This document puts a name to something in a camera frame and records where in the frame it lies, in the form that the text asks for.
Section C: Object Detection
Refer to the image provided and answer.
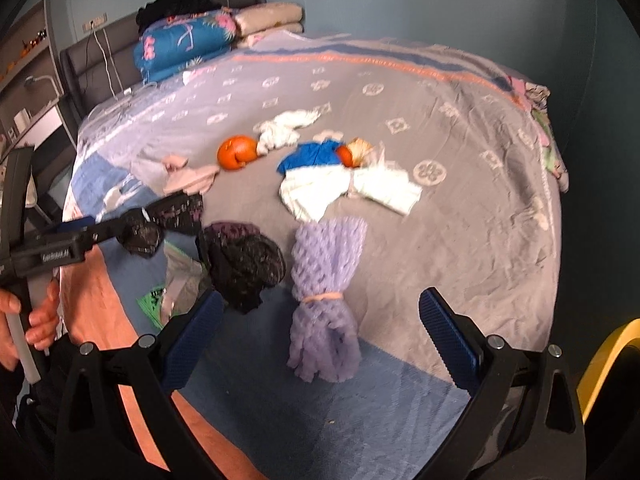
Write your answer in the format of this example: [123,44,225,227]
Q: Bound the white charging cable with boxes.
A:
[85,27,137,102]

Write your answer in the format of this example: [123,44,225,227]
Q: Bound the green and clear plastic bag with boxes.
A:
[137,240,213,332]

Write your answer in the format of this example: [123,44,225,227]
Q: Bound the blue glove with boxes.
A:
[277,141,347,174]

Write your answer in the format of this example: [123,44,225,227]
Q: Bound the black patterned mesh cloth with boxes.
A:
[197,221,287,315]
[117,196,205,260]

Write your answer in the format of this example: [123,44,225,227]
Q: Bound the blue floral folded quilt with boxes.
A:
[132,11,238,86]

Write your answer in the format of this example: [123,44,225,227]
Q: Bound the clear plastic wrapper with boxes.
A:
[369,141,402,172]

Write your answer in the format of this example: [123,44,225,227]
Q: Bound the beige patterned pillow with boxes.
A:
[237,22,306,50]
[234,2,304,36]

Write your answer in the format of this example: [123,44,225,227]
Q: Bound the pink socks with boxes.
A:
[161,154,220,196]

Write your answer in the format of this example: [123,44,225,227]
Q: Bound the grey wall shelf unit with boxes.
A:
[0,0,67,137]

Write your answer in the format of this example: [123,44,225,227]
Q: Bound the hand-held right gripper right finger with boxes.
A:
[419,287,586,480]

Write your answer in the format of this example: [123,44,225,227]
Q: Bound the floral bed sheet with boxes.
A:
[505,75,571,194]

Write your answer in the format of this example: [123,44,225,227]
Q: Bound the orange mandarin fruit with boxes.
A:
[216,135,259,172]

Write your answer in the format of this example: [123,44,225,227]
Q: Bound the grey padded headboard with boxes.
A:
[60,0,267,122]

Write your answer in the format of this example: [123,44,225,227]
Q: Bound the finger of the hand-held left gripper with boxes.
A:
[82,192,203,261]

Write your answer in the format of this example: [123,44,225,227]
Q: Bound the white desk lamp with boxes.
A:
[22,74,64,100]

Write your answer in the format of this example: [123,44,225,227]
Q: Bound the white and blue socks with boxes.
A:
[279,162,424,222]

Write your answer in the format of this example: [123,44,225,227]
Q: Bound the grey flower-patterned blanket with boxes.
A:
[59,30,571,480]

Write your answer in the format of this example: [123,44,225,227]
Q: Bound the person's left hand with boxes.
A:
[0,282,62,373]

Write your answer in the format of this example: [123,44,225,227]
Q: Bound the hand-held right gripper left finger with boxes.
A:
[54,287,226,480]

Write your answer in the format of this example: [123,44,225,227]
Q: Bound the black clothing pile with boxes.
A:
[136,0,223,33]

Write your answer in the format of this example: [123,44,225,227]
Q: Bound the white knotted tissue bundle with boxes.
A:
[255,109,322,153]

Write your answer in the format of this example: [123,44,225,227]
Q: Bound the purple knitted sock bundle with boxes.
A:
[287,217,369,384]

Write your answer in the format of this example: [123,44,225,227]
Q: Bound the small orange peel piece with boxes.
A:
[336,138,376,169]

